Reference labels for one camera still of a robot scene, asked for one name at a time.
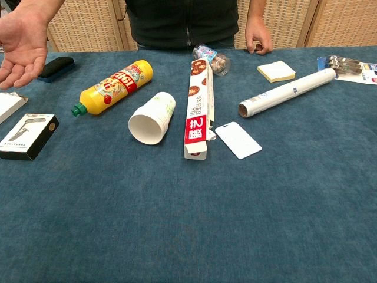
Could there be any person's right hand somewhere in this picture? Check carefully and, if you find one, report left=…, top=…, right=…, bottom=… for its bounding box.
left=0, top=5, right=49, bottom=91

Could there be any person's left hand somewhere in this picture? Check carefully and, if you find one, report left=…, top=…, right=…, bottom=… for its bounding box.
left=245, top=16, right=273, bottom=56

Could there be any person's right forearm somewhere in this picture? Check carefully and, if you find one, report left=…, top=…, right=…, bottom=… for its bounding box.
left=17, top=0, right=66, bottom=26

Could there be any person's left forearm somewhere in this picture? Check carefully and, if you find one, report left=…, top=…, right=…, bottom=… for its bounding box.
left=246, top=0, right=273, bottom=24

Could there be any person's black jacket torso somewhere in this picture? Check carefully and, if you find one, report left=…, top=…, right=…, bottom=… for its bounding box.
left=125, top=0, right=239, bottom=50

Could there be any pale yellow sticky note pad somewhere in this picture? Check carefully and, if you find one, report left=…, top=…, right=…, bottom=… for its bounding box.
left=257, top=60, right=296, bottom=83

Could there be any black board eraser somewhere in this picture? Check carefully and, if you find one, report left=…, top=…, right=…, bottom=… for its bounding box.
left=37, top=56, right=76, bottom=83

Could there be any clear plastic snack jar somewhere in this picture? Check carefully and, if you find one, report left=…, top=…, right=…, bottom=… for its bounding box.
left=192, top=44, right=231, bottom=77

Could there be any flat white cardboard box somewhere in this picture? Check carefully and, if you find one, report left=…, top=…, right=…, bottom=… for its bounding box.
left=0, top=91, right=29, bottom=124

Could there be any woven wicker folding screen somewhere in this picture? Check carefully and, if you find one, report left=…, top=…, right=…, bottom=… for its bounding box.
left=45, top=0, right=377, bottom=53

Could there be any black white tool box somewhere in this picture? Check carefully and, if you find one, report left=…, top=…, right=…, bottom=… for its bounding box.
left=0, top=113, right=60, bottom=162

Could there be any long red white paper box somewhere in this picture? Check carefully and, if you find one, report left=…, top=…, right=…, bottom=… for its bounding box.
left=184, top=58, right=217, bottom=162

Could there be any binder clips blister pack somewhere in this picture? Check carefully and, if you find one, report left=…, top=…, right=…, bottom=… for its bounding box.
left=316, top=55, right=377, bottom=85

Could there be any yellow squeeze bottle green cap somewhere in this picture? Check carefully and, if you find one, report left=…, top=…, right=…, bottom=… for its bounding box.
left=70, top=60, right=154, bottom=117

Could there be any white plastic card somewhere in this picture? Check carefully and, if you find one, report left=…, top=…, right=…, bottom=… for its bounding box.
left=214, top=121, right=263, bottom=160

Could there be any white paper cup stack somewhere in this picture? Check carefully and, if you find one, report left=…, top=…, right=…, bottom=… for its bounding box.
left=128, top=91, right=177, bottom=146

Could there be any blue table cloth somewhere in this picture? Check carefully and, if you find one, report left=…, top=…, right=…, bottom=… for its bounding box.
left=0, top=45, right=377, bottom=283

